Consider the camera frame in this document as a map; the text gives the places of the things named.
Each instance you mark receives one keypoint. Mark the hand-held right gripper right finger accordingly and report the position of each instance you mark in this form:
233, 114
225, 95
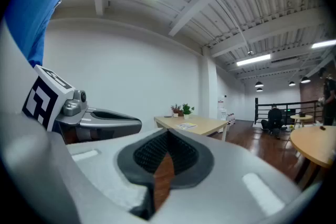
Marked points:
223, 191

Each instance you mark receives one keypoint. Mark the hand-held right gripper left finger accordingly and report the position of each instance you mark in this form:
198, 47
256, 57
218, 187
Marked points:
99, 165

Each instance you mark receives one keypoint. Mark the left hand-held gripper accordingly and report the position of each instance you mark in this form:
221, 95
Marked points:
42, 97

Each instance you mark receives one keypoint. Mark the reddish potted plant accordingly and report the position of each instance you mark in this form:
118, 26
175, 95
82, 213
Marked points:
176, 109

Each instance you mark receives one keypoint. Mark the rectangular light wooden table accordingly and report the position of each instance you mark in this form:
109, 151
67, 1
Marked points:
207, 125

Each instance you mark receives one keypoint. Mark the yellow white booklet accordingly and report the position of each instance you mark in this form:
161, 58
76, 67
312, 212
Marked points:
186, 126

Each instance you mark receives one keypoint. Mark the green plant in white pot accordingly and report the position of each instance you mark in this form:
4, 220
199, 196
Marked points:
187, 110

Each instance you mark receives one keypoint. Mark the white water dispenser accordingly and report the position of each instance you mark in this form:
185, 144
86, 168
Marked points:
222, 108

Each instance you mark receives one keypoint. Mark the large round wooden table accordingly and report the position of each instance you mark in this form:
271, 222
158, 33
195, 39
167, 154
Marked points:
312, 144

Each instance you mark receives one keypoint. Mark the small round wooden table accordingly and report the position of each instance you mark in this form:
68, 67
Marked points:
302, 117

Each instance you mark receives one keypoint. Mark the black pendant lamp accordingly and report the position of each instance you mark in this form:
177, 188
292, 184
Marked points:
292, 83
259, 89
259, 84
305, 80

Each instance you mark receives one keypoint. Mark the black box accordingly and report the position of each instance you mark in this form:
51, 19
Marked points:
302, 114

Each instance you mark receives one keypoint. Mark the black metal railing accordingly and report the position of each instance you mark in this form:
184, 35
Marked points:
294, 105

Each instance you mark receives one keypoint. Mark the small dark object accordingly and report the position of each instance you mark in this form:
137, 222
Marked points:
321, 128

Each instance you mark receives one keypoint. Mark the long ceiling tube light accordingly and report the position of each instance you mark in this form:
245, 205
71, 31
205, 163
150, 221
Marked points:
324, 44
253, 59

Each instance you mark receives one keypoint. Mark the person's blue shirt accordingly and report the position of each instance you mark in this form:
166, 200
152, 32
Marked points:
34, 8

